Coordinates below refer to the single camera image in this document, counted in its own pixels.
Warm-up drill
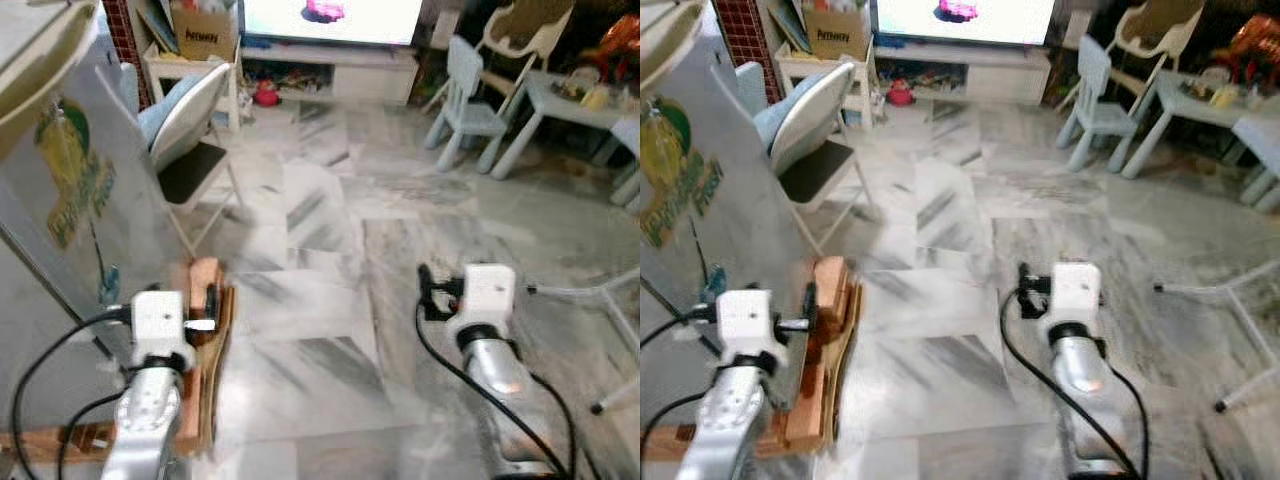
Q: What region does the white mini fridge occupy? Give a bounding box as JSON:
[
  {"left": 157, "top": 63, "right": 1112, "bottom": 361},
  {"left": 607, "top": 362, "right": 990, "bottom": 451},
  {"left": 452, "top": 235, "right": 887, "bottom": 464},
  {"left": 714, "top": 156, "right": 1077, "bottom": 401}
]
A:
[
  {"left": 640, "top": 10, "right": 731, "bottom": 441},
  {"left": 0, "top": 30, "right": 136, "bottom": 441}
]

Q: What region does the white blue cushion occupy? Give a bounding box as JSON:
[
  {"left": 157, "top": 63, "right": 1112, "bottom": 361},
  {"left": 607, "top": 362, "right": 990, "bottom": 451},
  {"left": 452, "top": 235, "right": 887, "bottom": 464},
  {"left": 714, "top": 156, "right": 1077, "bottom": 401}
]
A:
[
  {"left": 138, "top": 62, "right": 233, "bottom": 171},
  {"left": 750, "top": 62, "right": 859, "bottom": 171}
]

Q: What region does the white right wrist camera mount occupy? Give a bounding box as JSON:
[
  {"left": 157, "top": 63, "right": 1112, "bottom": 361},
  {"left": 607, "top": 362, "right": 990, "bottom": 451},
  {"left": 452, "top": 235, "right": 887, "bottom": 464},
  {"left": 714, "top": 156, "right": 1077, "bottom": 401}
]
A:
[
  {"left": 1038, "top": 262, "right": 1101, "bottom": 336},
  {"left": 447, "top": 265, "right": 516, "bottom": 341}
]

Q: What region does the beige plastic tub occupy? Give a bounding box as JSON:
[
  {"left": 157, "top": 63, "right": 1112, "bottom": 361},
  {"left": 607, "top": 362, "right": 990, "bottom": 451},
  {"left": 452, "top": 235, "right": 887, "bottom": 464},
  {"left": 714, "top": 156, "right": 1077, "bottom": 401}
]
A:
[
  {"left": 640, "top": 0, "right": 706, "bottom": 101},
  {"left": 0, "top": 0, "right": 101, "bottom": 161}
]

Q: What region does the white TV cabinet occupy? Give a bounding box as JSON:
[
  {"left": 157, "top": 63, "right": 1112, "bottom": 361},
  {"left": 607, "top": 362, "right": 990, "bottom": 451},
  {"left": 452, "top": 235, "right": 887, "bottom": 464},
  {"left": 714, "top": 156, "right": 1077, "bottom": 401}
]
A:
[
  {"left": 868, "top": 45, "right": 1053, "bottom": 106},
  {"left": 235, "top": 45, "right": 421, "bottom": 106}
]

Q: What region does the beige high chair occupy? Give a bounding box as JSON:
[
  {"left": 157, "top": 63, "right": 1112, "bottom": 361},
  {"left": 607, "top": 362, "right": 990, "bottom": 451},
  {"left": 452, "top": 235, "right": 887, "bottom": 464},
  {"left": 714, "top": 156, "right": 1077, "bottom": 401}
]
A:
[
  {"left": 1110, "top": 0, "right": 1206, "bottom": 71},
  {"left": 480, "top": 0, "right": 576, "bottom": 71}
]

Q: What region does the flat screen television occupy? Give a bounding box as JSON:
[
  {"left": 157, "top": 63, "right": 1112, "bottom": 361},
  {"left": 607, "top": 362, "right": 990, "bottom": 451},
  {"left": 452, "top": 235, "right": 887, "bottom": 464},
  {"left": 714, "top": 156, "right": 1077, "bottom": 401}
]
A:
[
  {"left": 870, "top": 0, "right": 1059, "bottom": 48},
  {"left": 240, "top": 0, "right": 426, "bottom": 48}
]

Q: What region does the brown cardboard box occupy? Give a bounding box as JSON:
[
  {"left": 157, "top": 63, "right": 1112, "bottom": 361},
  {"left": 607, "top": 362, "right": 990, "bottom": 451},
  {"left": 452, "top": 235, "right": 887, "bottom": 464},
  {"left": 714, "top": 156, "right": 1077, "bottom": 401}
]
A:
[
  {"left": 803, "top": 5, "right": 873, "bottom": 61},
  {"left": 170, "top": 5, "right": 239, "bottom": 61}
]

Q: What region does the pale blue child chair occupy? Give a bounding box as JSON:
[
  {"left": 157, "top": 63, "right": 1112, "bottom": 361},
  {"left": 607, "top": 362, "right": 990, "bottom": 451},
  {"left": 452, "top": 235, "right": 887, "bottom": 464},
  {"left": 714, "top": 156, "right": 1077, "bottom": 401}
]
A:
[
  {"left": 425, "top": 35, "right": 511, "bottom": 173},
  {"left": 1058, "top": 35, "right": 1141, "bottom": 173}
]

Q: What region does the brown wooden plank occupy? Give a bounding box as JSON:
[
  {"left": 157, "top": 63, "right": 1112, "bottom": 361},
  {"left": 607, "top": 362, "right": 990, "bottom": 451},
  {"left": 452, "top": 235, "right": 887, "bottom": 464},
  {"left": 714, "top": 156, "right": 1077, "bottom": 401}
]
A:
[
  {"left": 640, "top": 430, "right": 721, "bottom": 463},
  {"left": 0, "top": 425, "right": 111, "bottom": 463}
]

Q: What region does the long black left arm cable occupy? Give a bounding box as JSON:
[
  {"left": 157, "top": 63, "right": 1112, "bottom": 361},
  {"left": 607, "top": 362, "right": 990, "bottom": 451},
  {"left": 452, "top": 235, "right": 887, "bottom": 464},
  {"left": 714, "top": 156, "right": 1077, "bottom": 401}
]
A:
[
  {"left": 8, "top": 308, "right": 136, "bottom": 480},
  {"left": 640, "top": 308, "right": 723, "bottom": 351}
]

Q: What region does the orange brick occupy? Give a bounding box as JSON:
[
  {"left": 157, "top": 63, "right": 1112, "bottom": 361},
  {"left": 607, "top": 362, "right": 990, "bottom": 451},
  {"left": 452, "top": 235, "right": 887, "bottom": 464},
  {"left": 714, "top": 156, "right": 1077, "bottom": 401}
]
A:
[
  {"left": 175, "top": 340, "right": 216, "bottom": 451},
  {"left": 815, "top": 257, "right": 851, "bottom": 341},
  {"left": 188, "top": 257, "right": 223, "bottom": 346},
  {"left": 785, "top": 340, "right": 836, "bottom": 456}
]

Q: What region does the small white shelf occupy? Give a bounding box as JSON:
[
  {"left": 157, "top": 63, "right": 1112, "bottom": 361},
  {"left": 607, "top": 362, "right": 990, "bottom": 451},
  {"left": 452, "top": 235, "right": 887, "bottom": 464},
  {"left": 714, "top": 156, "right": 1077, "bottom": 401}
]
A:
[
  {"left": 775, "top": 45, "right": 876, "bottom": 131},
  {"left": 143, "top": 45, "right": 241, "bottom": 131}
]

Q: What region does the short black left arm cable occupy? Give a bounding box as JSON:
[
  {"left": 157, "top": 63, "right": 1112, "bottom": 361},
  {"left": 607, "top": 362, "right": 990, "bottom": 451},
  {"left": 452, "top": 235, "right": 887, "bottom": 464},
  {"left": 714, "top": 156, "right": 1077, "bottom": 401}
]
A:
[
  {"left": 640, "top": 390, "right": 706, "bottom": 471},
  {"left": 55, "top": 390, "right": 126, "bottom": 480}
]

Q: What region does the white folding chair black seat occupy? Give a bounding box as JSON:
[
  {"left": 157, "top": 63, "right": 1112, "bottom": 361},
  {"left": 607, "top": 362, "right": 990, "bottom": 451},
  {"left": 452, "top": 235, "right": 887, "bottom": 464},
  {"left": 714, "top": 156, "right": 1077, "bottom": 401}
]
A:
[
  {"left": 120, "top": 60, "right": 246, "bottom": 256},
  {"left": 735, "top": 60, "right": 881, "bottom": 256}
]

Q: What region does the pale blue child stool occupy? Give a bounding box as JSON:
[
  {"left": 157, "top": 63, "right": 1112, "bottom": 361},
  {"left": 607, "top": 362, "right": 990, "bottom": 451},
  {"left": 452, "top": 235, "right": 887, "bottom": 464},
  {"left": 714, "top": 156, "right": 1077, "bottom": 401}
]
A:
[
  {"left": 1235, "top": 110, "right": 1280, "bottom": 211},
  {"left": 605, "top": 115, "right": 641, "bottom": 206}
]

